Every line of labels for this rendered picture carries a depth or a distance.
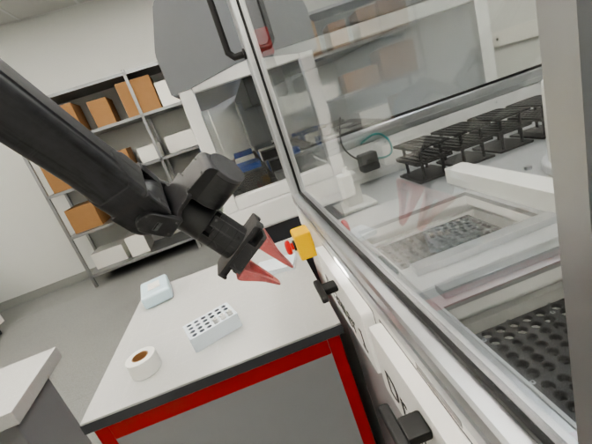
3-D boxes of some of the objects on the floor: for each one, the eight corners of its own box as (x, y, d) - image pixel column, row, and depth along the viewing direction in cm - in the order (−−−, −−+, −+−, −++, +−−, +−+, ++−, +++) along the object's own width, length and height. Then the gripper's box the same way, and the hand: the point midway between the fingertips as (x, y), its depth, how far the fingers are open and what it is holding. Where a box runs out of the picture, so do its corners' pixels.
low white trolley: (216, 632, 98) (78, 425, 75) (221, 440, 157) (144, 291, 134) (413, 543, 103) (341, 321, 79) (346, 388, 162) (293, 236, 138)
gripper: (225, 192, 59) (299, 243, 63) (188, 243, 59) (265, 289, 64) (225, 201, 52) (309, 257, 57) (185, 258, 53) (270, 308, 58)
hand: (282, 271), depth 60 cm, fingers open, 3 cm apart
